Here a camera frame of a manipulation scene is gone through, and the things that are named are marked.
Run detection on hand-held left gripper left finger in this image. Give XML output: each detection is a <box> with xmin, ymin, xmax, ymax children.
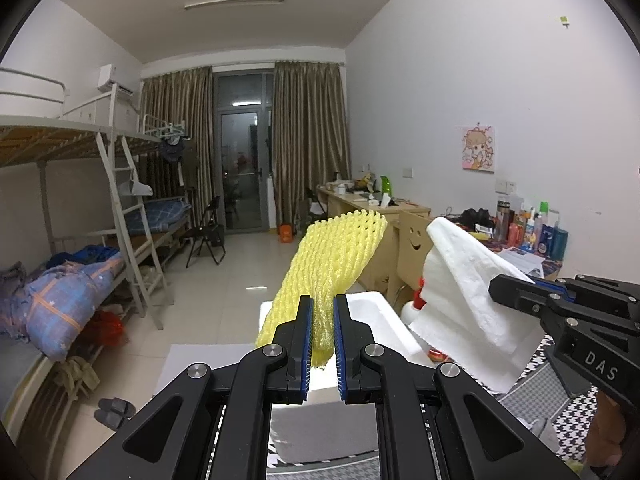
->
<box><xmin>70</xmin><ymin>295</ymin><xmax>315</xmax><ymax>480</ymax></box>

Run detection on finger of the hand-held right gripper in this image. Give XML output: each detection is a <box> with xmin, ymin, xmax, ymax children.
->
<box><xmin>488</xmin><ymin>273</ymin><xmax>568</xmax><ymax>328</ymax></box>
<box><xmin>557</xmin><ymin>274</ymin><xmax>640</xmax><ymax>311</ymax></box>

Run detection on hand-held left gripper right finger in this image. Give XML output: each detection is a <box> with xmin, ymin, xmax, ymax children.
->
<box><xmin>333</xmin><ymin>294</ymin><xmax>581</xmax><ymax>480</ymax></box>

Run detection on white foam box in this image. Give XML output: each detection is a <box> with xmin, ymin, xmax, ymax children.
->
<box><xmin>258</xmin><ymin>289</ymin><xmax>433</xmax><ymax>468</ymax></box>

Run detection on white foam sheet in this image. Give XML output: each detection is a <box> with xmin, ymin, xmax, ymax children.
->
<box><xmin>407</xmin><ymin>216</ymin><xmax>551</xmax><ymax>395</ymax></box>

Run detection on yellow foam net sleeve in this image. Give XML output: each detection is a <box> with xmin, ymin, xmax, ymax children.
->
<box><xmin>254</xmin><ymin>211</ymin><xmax>389</xmax><ymax>368</ymax></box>

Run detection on person's right hand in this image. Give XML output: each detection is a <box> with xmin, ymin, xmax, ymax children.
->
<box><xmin>586</xmin><ymin>389</ymin><xmax>628</xmax><ymax>468</ymax></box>

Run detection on printed papers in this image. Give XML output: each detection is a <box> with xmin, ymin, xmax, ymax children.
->
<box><xmin>497</xmin><ymin>247</ymin><xmax>546</xmax><ymax>277</ymax></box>

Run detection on desk with patterned cloth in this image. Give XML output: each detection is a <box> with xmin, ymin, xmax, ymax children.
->
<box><xmin>440</xmin><ymin>215</ymin><xmax>571</xmax><ymax>281</ymax></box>

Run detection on row of toiletry bottles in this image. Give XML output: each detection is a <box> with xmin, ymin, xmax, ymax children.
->
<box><xmin>492</xmin><ymin>200</ymin><xmax>571</xmax><ymax>261</ymax></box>

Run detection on houndstooth table mat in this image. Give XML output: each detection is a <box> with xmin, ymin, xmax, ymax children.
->
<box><xmin>267</xmin><ymin>332</ymin><xmax>608</xmax><ymax>480</ymax></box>

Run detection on black headphones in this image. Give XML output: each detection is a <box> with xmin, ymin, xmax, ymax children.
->
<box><xmin>460</xmin><ymin>207</ymin><xmax>496</xmax><ymax>228</ymax></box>

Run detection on white bottle with red pump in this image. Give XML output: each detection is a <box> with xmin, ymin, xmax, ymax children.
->
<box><xmin>400</xmin><ymin>276</ymin><xmax>428</xmax><ymax>333</ymax></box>

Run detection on wooden chair with smiley face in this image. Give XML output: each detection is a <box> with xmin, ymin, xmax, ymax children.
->
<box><xmin>397</xmin><ymin>209</ymin><xmax>436</xmax><ymax>311</ymax></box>

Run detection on light wooden desk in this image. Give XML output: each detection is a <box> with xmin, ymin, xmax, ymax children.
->
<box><xmin>316</xmin><ymin>187</ymin><xmax>432</xmax><ymax>291</ymax></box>

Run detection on black folding chair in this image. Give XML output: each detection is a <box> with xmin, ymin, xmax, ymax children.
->
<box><xmin>185</xmin><ymin>196</ymin><xmax>227</xmax><ymax>268</ymax></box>

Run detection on glass balcony door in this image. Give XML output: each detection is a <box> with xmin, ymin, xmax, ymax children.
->
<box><xmin>212</xmin><ymin>72</ymin><xmax>275</xmax><ymax>233</ymax></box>

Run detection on red bag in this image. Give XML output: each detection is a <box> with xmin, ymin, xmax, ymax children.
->
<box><xmin>92</xmin><ymin>310</ymin><xmax>125</xmax><ymax>348</ymax></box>

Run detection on blue plaid bedding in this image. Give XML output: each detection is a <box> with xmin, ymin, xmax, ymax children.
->
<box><xmin>122</xmin><ymin>197</ymin><xmax>193</xmax><ymax>234</ymax></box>

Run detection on white bunk bed ladder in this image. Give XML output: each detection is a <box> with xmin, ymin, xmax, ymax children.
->
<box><xmin>97</xmin><ymin>132</ymin><xmax>176</xmax><ymax>331</ymax></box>

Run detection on black slippers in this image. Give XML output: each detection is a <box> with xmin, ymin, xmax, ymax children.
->
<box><xmin>95</xmin><ymin>396</ymin><xmax>136</xmax><ymax>431</ymax></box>

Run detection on brown curtain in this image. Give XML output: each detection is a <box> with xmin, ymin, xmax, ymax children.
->
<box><xmin>140</xmin><ymin>66</ymin><xmax>215</xmax><ymax>241</ymax></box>
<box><xmin>272</xmin><ymin>60</ymin><xmax>351</xmax><ymax>233</ymax></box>

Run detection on white hanging holder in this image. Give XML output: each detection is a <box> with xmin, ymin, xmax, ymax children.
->
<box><xmin>117</xmin><ymin>167</ymin><xmax>153</xmax><ymax>198</ymax></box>

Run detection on beige cloth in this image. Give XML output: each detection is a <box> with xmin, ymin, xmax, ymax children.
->
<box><xmin>55</xmin><ymin>357</ymin><xmax>101</xmax><ymax>401</ymax></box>

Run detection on dark hanging clothes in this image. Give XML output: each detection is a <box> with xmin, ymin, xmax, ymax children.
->
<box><xmin>160</xmin><ymin>135</ymin><xmax>186</xmax><ymax>163</ymax></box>

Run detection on blue crumpled clothing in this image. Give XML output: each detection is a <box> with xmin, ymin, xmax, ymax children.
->
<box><xmin>47</xmin><ymin>245</ymin><xmax>121</xmax><ymax>268</ymax></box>

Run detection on blue quilt with orange stripes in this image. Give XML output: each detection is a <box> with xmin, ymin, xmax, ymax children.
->
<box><xmin>0</xmin><ymin>255</ymin><xmax>126</xmax><ymax>362</ymax></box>

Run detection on white metal bunk bed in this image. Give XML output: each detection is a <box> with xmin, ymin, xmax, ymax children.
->
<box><xmin>115</xmin><ymin>110</ymin><xmax>197</xmax><ymax>261</ymax></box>
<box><xmin>0</xmin><ymin>67</ymin><xmax>176</xmax><ymax>441</ymax></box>

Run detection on white air conditioner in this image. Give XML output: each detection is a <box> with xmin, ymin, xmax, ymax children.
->
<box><xmin>96</xmin><ymin>64</ymin><xmax>135</xmax><ymax>95</ymax></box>

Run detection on ceiling tube light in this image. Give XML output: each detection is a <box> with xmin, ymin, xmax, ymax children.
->
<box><xmin>184</xmin><ymin>0</ymin><xmax>287</xmax><ymax>10</ymax></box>

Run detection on pink cartoon wall poster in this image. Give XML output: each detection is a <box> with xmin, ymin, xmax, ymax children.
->
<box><xmin>461</xmin><ymin>125</ymin><xmax>497</xmax><ymax>172</ymax></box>

